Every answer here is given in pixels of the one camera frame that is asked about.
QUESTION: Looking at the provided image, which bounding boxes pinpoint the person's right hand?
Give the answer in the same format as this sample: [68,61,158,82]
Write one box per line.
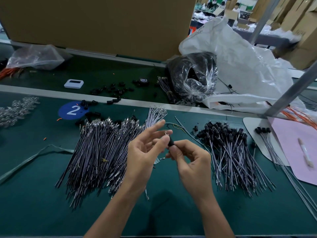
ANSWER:
[166,139,215,199]

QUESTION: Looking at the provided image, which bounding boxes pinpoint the person's left hand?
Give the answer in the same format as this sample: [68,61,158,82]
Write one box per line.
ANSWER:
[121,120,174,194]

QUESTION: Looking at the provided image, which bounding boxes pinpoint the pile of wires with black caps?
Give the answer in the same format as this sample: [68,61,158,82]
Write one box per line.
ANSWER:
[195,121,276,196]

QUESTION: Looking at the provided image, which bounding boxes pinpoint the pile of grey wires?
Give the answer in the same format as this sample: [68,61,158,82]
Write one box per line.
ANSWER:
[54,107,168,210]

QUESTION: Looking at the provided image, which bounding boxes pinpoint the black plastic caps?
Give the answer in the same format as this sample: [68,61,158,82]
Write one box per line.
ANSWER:
[74,78,165,127]

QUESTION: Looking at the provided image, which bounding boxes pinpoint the small bundle of capped wires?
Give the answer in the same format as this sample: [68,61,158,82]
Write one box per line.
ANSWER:
[255,127,317,221]

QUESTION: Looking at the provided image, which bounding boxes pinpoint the person's right forearm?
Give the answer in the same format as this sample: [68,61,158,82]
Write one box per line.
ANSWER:
[194,188,236,238]

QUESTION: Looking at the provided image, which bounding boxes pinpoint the person's left forearm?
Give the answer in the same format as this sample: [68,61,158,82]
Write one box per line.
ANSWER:
[84,182,149,238]

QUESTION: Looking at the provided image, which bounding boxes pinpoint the blue round number sticker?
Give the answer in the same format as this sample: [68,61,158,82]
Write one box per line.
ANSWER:
[58,101,90,121]

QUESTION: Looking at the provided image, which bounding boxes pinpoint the clear bag with black contents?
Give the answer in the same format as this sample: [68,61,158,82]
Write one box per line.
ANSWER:
[167,51,219,103]

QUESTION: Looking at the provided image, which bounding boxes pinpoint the small white timer device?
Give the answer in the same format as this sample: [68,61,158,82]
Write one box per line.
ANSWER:
[64,79,84,89]

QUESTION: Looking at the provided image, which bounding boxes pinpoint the pink paper sheet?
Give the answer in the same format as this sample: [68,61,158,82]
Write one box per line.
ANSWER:
[269,117,317,186]

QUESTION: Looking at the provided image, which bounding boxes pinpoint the clear plastic strip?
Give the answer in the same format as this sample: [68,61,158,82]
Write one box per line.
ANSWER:
[0,144,75,185]

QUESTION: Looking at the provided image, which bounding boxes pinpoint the large white plastic sack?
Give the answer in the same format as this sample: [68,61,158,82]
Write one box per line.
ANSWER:
[178,16,317,114]

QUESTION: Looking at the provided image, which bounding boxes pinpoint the brown cardboard panel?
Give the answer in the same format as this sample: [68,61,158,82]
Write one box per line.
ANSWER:
[0,0,197,61]

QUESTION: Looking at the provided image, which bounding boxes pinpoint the crumpled clear plastic bag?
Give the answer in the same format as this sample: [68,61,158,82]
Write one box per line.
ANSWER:
[6,44,72,71]

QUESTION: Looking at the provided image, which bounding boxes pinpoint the stack of cardboard boxes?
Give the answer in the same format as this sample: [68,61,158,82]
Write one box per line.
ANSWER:
[277,0,317,70]

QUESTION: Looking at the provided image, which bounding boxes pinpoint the grey metal frame post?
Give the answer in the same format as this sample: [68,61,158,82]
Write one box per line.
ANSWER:
[249,0,282,45]
[265,62,317,118]

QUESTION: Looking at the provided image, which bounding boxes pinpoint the orange wire bunch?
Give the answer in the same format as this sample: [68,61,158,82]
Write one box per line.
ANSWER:
[0,68,20,80]

